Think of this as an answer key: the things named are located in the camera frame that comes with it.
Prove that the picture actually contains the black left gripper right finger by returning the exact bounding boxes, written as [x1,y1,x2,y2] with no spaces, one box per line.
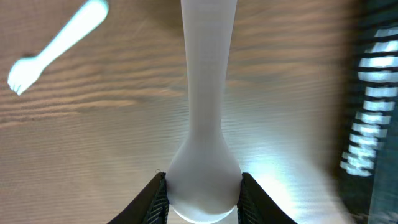
[237,172,297,224]

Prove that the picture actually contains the pale green plastic fork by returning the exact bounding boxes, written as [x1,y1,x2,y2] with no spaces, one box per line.
[7,0,109,96]

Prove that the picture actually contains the white plastic fork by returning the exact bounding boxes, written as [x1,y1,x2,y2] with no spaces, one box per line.
[165,0,242,223]

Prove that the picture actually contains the dark green plastic basket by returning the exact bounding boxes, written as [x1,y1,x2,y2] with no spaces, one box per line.
[336,0,397,223]

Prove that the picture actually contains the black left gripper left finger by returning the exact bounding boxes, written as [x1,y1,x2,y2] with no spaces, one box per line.
[108,172,170,224]

